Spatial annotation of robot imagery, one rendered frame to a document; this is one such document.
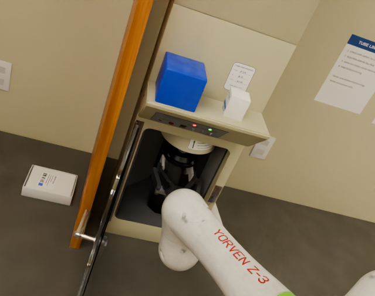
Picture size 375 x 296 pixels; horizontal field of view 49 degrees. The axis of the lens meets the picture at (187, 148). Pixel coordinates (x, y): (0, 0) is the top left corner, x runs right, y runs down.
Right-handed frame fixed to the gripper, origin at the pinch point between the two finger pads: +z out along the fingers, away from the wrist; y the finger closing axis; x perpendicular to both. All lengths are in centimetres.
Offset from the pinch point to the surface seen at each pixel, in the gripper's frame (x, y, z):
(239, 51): -45.5, -0.7, -10.2
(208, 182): -1.0, -10.0, -5.8
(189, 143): -14.8, 1.1, -7.9
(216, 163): -8.3, -10.0, -5.1
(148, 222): 18.0, 3.7, -9.3
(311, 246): 26, -66, 4
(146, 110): -27.5, 17.5, -18.8
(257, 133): -31.1, -10.2, -21.5
